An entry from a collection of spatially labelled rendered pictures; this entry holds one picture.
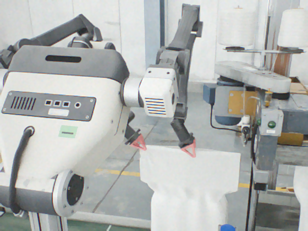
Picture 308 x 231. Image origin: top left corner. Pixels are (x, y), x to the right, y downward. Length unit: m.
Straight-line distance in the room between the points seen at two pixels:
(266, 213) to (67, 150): 1.31
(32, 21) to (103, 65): 6.74
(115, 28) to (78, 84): 5.88
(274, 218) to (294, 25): 1.06
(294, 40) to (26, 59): 1.05
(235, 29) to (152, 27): 4.72
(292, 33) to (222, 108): 0.50
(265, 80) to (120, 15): 5.59
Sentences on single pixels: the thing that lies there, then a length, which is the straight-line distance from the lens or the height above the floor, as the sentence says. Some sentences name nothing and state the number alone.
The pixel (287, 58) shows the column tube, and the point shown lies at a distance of 1.69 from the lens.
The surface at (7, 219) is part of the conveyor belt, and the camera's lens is 2.39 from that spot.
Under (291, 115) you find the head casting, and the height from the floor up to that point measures 1.31.
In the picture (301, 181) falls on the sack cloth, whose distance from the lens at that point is 1.55.
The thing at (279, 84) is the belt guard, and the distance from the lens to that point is 1.32.
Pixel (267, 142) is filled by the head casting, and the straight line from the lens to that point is 1.27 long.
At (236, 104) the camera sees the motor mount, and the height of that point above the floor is 1.22.
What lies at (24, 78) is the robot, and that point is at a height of 1.48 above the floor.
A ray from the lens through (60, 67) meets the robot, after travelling 1.01.
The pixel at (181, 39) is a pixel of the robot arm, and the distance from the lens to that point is 1.14.
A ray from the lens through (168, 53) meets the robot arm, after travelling 1.04.
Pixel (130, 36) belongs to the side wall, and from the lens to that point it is 6.70.
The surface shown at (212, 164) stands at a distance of 1.50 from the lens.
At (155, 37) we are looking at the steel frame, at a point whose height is 1.14.
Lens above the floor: 1.69
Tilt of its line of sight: 20 degrees down
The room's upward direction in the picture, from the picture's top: 1 degrees clockwise
